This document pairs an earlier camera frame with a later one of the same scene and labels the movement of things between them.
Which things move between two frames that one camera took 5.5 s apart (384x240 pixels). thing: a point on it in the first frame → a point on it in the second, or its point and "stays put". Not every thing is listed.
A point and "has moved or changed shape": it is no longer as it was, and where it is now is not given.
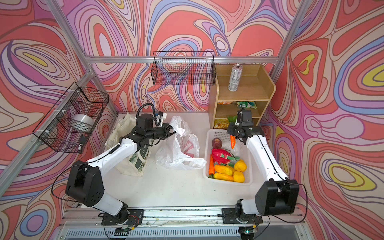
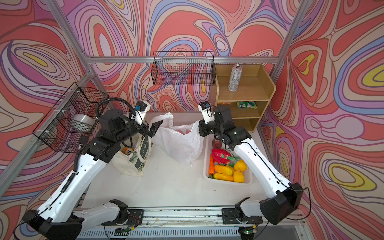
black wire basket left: [69, 125] stays put
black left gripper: [165, 128] → [152, 132]
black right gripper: [229, 129] → [202, 125]
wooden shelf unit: [254, 92] stays put
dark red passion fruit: [216, 143] stays put
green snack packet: [247, 104] stays put
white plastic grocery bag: [180, 150] has moved or changed shape
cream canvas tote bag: [135, 164] stays put
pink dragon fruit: [223, 157] stays put
